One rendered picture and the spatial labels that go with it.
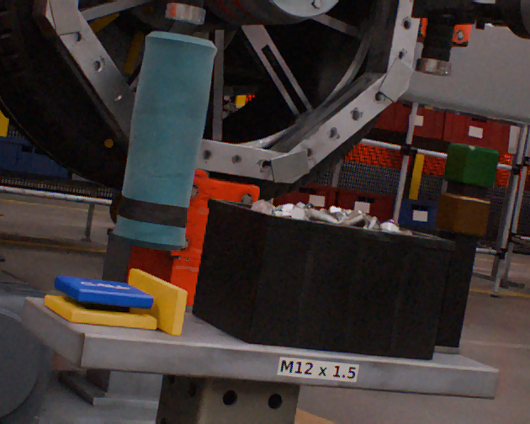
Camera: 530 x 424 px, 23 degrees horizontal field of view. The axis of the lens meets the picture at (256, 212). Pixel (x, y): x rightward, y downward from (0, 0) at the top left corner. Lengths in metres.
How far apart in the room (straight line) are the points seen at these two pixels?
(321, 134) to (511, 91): 0.57
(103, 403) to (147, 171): 0.42
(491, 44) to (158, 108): 0.85
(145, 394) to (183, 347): 0.80
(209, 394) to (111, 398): 0.70
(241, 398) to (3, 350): 0.44
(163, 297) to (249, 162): 0.62
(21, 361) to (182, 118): 0.34
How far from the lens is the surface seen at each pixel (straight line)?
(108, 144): 1.73
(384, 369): 1.19
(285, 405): 1.18
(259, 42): 1.84
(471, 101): 2.21
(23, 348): 1.53
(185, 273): 1.69
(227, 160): 1.71
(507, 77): 2.25
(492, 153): 1.30
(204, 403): 1.15
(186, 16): 1.43
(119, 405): 1.84
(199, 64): 1.55
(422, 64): 1.60
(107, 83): 1.64
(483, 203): 1.30
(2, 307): 1.52
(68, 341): 1.08
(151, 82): 1.55
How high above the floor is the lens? 0.62
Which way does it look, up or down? 3 degrees down
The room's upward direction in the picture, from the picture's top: 10 degrees clockwise
